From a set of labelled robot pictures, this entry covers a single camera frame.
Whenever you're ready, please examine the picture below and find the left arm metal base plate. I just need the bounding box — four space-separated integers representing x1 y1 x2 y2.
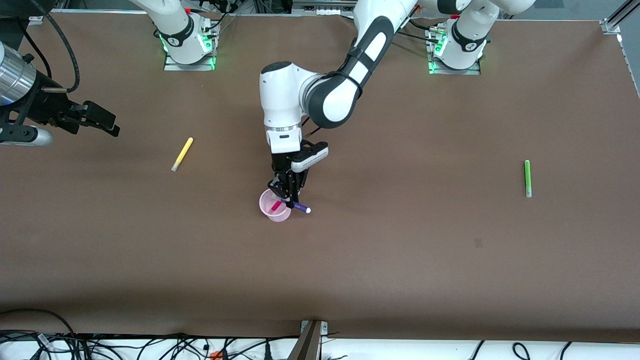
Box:
427 30 482 76

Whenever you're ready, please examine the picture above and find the black cable tangle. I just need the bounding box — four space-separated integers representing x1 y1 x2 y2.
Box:
0 330 301 360

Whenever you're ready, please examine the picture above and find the pink pen holder cup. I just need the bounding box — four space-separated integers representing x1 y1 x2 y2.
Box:
259 188 292 222

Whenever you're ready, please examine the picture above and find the metal table bracket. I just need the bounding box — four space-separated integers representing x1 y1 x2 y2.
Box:
287 320 329 360

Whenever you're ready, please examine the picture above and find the yellow pen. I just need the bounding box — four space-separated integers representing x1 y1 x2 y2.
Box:
171 137 194 172

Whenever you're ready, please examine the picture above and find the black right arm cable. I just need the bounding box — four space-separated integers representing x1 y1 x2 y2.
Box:
27 0 81 94

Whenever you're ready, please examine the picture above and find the black floor cable arc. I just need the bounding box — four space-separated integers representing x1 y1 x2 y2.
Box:
0 308 76 337

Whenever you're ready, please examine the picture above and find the purple pen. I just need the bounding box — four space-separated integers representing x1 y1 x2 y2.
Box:
280 199 312 215

